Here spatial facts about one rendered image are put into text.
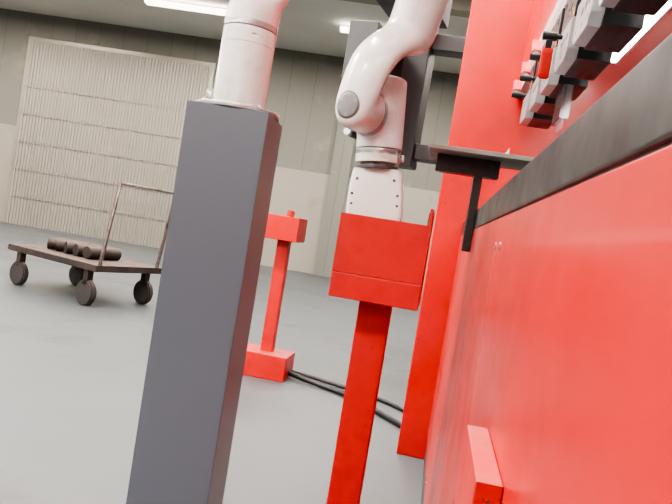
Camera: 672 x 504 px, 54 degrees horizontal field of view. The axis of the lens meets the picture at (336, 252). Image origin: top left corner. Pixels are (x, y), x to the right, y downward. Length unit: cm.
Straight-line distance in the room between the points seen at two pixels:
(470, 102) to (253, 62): 115
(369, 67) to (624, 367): 93
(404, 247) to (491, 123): 136
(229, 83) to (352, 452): 81
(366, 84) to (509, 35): 146
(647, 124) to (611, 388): 10
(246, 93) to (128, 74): 1011
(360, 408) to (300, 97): 974
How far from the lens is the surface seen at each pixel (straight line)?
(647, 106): 30
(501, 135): 247
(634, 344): 26
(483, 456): 56
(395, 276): 116
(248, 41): 152
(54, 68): 1211
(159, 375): 151
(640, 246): 27
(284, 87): 1093
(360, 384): 127
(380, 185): 119
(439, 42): 311
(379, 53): 115
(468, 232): 156
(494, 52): 253
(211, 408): 149
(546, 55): 148
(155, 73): 1143
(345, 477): 132
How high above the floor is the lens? 78
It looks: 2 degrees down
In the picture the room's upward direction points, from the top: 9 degrees clockwise
